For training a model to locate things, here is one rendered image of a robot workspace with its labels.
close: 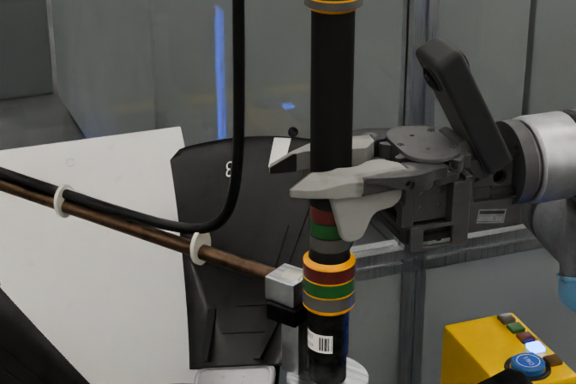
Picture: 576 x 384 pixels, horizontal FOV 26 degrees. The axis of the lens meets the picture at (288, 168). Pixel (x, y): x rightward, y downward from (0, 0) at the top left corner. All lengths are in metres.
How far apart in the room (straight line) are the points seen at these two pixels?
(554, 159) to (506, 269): 1.01
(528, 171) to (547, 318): 1.12
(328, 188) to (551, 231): 0.29
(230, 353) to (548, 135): 0.34
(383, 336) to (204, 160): 0.83
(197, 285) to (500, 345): 0.51
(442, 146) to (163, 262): 0.46
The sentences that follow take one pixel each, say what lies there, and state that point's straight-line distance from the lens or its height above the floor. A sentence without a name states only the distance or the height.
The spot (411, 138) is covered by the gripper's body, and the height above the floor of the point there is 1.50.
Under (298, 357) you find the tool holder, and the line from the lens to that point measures 1.07.
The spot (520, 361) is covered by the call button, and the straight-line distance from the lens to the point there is 1.52.
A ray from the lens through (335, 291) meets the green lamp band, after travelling 1.01.
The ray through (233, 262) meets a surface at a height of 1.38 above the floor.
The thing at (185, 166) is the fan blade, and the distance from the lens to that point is 1.23.
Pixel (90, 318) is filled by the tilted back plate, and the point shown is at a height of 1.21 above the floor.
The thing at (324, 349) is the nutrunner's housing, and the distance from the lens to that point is 1.05.
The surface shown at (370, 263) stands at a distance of 1.91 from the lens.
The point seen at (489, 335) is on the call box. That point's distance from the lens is 1.59.
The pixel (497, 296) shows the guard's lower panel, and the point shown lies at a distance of 2.06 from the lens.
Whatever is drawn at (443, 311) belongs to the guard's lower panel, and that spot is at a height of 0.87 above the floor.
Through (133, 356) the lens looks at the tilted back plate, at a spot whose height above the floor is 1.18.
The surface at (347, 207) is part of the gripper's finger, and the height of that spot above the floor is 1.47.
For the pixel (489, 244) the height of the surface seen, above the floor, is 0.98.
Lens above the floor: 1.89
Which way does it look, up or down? 24 degrees down
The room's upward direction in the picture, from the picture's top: straight up
